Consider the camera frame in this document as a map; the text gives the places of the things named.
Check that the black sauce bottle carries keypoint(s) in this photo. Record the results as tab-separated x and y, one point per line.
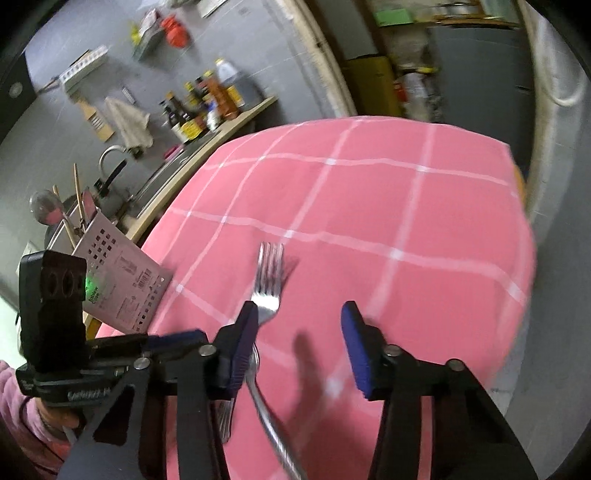
170	117

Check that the metal fork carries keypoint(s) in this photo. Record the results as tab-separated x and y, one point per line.
268	300
225	420

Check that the grey wall basket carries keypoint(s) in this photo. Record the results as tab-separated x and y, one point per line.
147	45

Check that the clear plastic jug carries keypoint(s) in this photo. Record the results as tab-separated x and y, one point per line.
411	88

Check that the red plastic bag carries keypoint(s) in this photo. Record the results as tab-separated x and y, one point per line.
175	30

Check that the person's left forearm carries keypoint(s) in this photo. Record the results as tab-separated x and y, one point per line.
23	415

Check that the large dark oil jug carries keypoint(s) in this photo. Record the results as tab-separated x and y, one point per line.
238	85

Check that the orange oil bottle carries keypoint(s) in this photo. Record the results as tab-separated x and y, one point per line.
221	99

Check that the worn wooden door frame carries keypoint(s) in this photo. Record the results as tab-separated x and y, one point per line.
318	60

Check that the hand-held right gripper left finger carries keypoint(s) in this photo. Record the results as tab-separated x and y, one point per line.
242	341

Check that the beige hanging towel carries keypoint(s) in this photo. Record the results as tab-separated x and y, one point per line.
129	122

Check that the pink checked tablecloth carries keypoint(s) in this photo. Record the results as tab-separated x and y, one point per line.
369	207

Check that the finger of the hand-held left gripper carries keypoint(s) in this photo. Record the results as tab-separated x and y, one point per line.
175	339

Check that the grey refrigerator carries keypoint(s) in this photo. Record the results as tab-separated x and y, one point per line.
485	92

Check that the red-capped sauce bottle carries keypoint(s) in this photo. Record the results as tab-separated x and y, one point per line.
202	90

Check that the green box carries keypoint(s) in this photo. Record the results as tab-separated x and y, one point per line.
392	16

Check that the metal kitchen sink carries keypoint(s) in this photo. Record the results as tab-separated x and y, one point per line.
161	184

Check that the yellow crate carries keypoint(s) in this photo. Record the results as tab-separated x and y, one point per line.
371	85

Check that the black range hood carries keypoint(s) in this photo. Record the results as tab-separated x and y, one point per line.
18	108

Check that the yellow packet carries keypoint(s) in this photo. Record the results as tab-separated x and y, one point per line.
135	34

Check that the light wooden chopstick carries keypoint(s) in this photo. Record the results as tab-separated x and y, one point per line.
78	198
64	217

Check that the wooden grater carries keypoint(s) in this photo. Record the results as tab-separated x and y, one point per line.
97	120

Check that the white bottle with blue cap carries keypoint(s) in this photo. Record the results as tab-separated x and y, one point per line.
213	117

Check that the white wall knife rack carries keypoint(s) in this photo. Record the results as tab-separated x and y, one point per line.
83	67

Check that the red and white packet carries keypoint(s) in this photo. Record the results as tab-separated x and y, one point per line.
148	22

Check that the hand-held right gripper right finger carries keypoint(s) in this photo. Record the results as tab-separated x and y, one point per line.
358	350

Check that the dark bottle with yellow label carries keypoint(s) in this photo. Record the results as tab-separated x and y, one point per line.
191	124

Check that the curved metal faucet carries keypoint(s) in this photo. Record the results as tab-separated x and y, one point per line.
108	154

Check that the white wall socket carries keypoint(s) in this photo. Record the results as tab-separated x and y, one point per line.
214	5

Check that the perforated pale utensil holder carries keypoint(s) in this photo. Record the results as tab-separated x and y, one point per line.
120	263

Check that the wok with metal lid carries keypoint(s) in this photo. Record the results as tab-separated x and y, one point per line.
57	230

